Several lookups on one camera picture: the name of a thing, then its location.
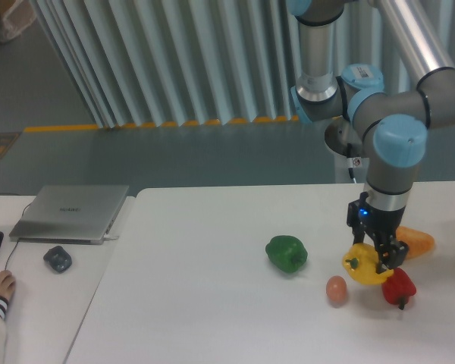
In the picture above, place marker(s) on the silver closed laptop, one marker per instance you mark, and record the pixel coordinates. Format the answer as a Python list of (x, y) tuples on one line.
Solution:
[(81, 214)]

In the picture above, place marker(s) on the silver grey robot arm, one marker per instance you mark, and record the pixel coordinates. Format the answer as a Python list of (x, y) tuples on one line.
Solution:
[(392, 130)]

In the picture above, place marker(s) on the white folding partition screen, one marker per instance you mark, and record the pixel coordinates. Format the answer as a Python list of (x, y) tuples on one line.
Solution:
[(162, 62)]

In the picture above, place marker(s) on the red bell pepper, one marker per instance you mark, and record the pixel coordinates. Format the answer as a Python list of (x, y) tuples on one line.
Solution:
[(398, 289)]

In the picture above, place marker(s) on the brown egg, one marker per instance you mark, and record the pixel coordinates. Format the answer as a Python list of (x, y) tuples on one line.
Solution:
[(336, 289)]

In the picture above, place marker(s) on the orange triangular bread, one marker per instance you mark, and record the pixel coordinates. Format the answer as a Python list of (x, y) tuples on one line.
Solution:
[(418, 242)]

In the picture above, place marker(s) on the person's right hand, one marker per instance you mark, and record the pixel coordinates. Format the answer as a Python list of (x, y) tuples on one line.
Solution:
[(7, 285)]

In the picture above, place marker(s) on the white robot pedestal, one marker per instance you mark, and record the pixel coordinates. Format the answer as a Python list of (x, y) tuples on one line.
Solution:
[(350, 162)]

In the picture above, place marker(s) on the dark earbuds case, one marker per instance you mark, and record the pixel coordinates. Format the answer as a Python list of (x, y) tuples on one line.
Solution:
[(58, 259)]

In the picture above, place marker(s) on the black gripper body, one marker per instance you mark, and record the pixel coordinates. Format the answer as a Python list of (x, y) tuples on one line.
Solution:
[(374, 220)]

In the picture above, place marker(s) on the yellow bell pepper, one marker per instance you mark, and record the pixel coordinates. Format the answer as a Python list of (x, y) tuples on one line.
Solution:
[(361, 263)]

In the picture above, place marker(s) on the cardboard box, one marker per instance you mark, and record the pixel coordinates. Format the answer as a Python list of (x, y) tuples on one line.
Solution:
[(15, 17)]

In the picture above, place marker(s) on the green bell pepper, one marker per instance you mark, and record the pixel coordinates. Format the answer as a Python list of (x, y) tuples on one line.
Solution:
[(287, 253)]

